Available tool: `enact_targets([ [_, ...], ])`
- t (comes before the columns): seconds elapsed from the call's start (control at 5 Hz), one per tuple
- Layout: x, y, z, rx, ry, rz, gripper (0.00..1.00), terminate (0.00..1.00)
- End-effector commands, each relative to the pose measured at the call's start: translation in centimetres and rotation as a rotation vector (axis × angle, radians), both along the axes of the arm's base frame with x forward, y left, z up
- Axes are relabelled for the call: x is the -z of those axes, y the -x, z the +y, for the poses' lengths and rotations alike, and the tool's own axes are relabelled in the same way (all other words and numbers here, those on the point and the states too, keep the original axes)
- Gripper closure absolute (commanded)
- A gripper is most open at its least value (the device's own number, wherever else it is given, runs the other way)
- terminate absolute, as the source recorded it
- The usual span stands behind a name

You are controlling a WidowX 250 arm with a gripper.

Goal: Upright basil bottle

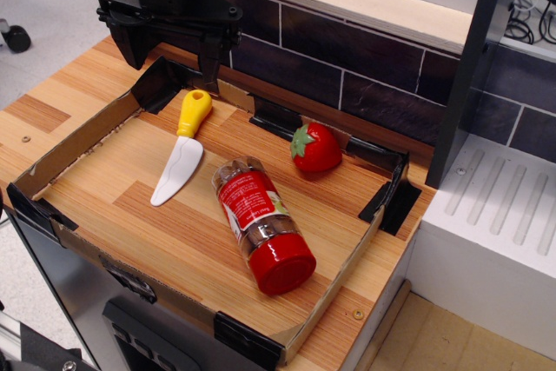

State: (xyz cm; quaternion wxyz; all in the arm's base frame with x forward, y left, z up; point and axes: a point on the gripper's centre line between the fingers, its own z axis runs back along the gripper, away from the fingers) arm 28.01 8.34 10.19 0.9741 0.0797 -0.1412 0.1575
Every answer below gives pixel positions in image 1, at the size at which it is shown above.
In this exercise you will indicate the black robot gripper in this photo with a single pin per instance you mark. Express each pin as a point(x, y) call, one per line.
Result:
point(134, 25)

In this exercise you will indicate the dark grey vertical post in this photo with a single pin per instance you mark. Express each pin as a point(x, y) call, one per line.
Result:
point(486, 30)

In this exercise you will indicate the red-capped basil spice bottle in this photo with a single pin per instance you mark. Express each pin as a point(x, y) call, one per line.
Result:
point(274, 249)

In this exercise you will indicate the cardboard fence with black tape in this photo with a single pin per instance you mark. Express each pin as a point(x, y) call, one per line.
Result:
point(82, 152)

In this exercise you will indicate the red toy strawberry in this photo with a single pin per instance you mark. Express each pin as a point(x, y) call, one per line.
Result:
point(314, 148)

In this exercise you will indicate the black toy oven front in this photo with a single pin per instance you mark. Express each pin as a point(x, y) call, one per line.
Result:
point(141, 347)

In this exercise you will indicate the white toy sink drainboard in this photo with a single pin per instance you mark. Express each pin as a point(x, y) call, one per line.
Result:
point(485, 248)

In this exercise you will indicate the yellow-handled white toy knife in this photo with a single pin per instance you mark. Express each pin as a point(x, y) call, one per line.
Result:
point(188, 152)

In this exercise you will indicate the black office chair caster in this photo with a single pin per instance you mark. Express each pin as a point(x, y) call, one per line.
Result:
point(15, 36)

